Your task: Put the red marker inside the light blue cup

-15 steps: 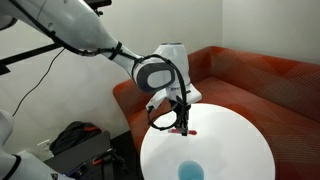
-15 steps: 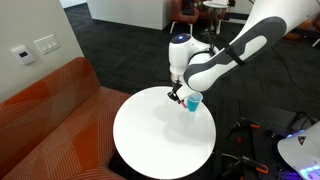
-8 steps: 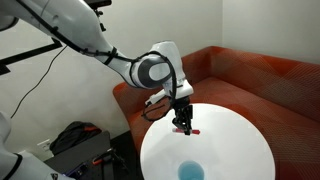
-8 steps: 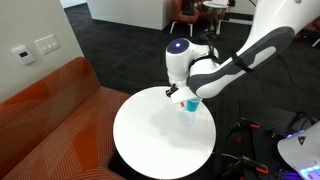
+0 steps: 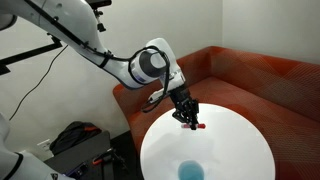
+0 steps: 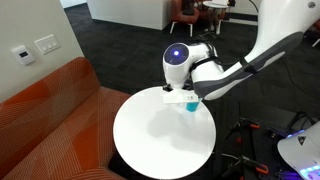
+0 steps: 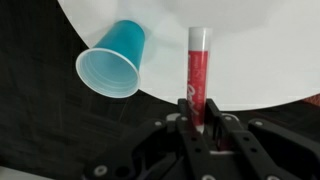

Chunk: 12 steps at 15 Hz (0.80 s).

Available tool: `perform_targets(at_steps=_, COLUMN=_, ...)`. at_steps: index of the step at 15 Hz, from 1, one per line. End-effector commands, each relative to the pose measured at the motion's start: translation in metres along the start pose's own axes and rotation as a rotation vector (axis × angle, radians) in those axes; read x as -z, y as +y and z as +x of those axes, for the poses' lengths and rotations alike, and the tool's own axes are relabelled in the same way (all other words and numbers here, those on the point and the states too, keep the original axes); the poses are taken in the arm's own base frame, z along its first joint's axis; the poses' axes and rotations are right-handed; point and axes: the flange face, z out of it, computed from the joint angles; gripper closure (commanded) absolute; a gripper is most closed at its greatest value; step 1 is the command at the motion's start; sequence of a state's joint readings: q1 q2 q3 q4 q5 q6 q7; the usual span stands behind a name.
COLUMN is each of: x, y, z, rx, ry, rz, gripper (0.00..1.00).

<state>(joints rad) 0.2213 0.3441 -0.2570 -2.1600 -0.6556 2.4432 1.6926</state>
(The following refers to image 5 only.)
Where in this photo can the red Expo marker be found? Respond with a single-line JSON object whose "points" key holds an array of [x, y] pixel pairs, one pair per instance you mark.
{"points": [[201, 126]]}

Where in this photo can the black metal mounting frame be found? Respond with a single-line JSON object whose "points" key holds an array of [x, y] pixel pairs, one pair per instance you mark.
{"points": [[30, 53]]}

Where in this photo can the orange patterned sofa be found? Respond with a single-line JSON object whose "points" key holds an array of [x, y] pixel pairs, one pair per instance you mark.
{"points": [[266, 86]]}

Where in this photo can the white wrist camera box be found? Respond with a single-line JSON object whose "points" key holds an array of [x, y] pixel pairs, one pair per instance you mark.
{"points": [[156, 96]]}

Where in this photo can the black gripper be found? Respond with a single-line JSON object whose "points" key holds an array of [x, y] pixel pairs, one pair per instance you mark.
{"points": [[180, 95]]}

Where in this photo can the white wall outlet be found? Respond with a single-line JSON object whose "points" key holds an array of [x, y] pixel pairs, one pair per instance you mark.
{"points": [[43, 145]]}

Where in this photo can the light blue plastic cup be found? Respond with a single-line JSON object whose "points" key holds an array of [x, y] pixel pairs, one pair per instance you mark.
{"points": [[190, 171]]}

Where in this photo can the dark grey cart top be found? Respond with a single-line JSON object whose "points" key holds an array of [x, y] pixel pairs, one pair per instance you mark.
{"points": [[76, 156]]}

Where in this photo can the black bag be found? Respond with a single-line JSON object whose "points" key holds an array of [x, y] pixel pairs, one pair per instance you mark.
{"points": [[71, 135]]}

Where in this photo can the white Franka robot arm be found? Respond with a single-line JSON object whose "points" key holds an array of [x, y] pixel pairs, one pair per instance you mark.
{"points": [[66, 20]]}

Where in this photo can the black camera on mount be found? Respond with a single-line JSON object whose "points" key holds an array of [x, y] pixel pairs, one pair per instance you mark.
{"points": [[98, 3]]}

